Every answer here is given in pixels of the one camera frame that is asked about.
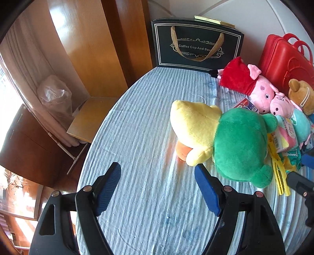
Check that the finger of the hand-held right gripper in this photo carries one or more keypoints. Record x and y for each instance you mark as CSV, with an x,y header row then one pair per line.
x,y
308,159
303,186

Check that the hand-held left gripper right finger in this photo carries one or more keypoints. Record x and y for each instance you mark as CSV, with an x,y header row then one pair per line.
x,y
207,191

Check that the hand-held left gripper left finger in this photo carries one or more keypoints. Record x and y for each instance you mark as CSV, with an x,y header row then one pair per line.
x,y
108,188

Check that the green and yellow duck plush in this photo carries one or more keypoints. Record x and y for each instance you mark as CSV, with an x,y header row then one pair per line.
x,y
235,142

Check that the green patterned packet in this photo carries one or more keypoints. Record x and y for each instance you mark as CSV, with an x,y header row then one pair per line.
x,y
293,158

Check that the yellow plastic clips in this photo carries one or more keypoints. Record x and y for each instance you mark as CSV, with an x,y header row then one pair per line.
x,y
279,171

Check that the pink and green box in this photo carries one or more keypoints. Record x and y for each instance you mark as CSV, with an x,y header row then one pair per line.
x,y
285,133

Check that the teal-dress pink pig plush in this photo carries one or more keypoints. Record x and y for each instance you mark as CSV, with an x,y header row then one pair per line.
x,y
294,115

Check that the brown teddy bear plush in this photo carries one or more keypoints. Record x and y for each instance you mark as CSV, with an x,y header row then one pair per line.
x,y
303,94

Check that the red and blue packet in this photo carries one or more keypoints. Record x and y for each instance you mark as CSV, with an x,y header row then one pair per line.
x,y
245,105

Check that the dark wooden cabinet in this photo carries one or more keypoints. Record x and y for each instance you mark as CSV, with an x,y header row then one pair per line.
x,y
29,149

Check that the red plastic suitcase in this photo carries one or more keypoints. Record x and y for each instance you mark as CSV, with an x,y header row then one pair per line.
x,y
279,61

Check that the clear plastic wrapped bundle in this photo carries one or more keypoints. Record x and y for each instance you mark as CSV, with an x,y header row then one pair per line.
x,y
55,95

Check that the red-dress pink pig plush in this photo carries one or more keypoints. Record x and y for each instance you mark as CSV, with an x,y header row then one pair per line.
x,y
240,76

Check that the beige curtain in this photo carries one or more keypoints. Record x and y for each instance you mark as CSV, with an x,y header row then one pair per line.
x,y
27,73

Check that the wooden wardrobe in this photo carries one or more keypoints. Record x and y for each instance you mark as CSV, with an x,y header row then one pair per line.
x,y
98,44

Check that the dark gift bag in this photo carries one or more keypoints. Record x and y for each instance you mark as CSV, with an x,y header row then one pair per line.
x,y
196,41

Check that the olive flat box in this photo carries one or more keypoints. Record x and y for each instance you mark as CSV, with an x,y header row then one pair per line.
x,y
213,20

